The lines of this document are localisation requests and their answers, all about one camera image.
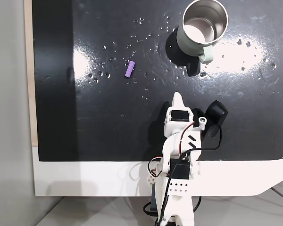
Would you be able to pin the purple ribbed pen grip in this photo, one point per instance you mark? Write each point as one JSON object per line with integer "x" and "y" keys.
{"x": 129, "y": 69}

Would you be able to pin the steel mug pale green outside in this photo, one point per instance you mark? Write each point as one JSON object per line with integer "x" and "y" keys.
{"x": 191, "y": 44}

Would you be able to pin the black glossy mat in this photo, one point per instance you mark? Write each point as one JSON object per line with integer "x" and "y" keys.
{"x": 108, "y": 117}

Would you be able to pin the blue-grey table clamp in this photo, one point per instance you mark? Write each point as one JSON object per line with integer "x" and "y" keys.
{"x": 153, "y": 200}

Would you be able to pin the black oval camera box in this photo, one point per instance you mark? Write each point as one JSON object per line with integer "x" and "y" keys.
{"x": 215, "y": 113}

